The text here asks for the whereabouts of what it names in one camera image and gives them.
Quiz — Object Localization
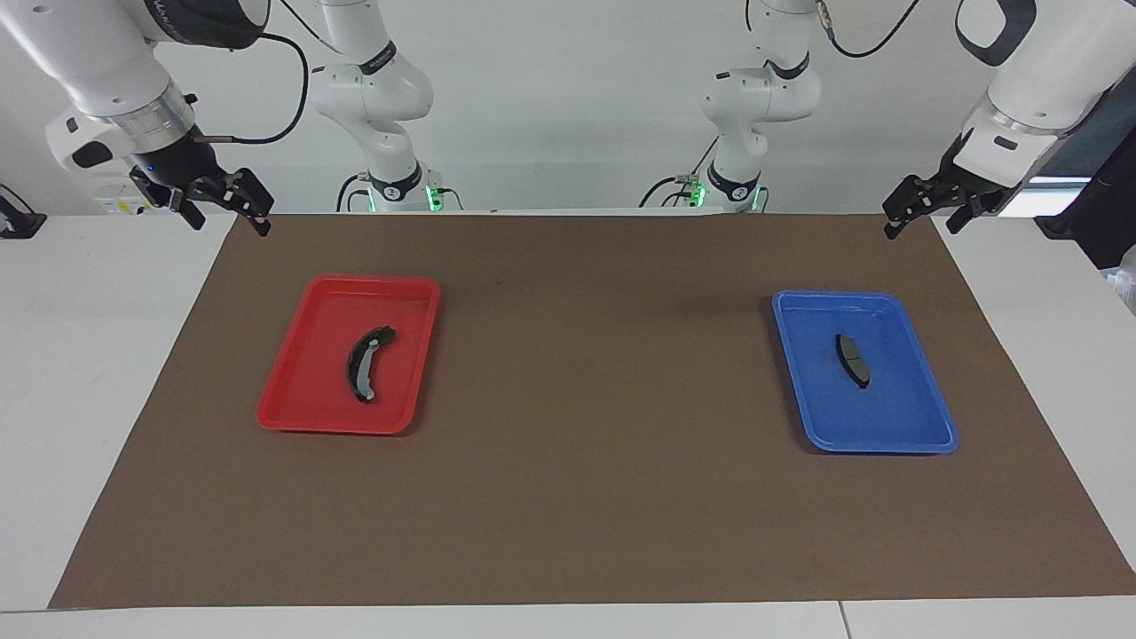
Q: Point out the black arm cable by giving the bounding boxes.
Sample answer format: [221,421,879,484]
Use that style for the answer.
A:
[815,0,921,60]
[199,0,356,146]

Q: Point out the blue plastic tray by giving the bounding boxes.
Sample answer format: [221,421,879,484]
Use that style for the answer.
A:
[770,289,960,455]

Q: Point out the red plastic tray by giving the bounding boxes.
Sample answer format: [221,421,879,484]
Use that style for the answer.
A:
[256,273,441,436]

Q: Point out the dark monitor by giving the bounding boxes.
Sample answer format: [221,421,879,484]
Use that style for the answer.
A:
[1012,87,1136,272]

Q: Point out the dark brake pad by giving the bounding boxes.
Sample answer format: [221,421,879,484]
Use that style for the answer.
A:
[834,333,872,391]

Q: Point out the brown table mat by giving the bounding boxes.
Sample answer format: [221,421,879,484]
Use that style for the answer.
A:
[48,212,1136,610]

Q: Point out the curved brake pad grey ends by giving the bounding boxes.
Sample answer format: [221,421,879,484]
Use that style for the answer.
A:
[345,325,398,404]

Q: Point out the clear plastic item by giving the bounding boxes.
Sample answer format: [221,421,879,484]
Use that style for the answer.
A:
[1103,247,1136,313]

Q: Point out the black clamp device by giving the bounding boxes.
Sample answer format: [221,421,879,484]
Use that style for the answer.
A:
[0,183,48,240]

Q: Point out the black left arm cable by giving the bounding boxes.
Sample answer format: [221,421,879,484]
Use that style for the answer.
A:
[815,0,921,60]

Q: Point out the black base cable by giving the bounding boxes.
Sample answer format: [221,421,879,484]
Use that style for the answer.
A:
[641,133,722,210]
[335,172,372,214]

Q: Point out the white wall socket box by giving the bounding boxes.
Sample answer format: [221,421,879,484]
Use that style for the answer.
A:
[92,176,171,217]

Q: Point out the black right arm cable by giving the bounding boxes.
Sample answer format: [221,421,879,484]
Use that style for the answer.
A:
[199,0,356,146]

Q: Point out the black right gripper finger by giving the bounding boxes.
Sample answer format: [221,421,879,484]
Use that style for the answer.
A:
[168,187,208,232]
[217,168,274,238]

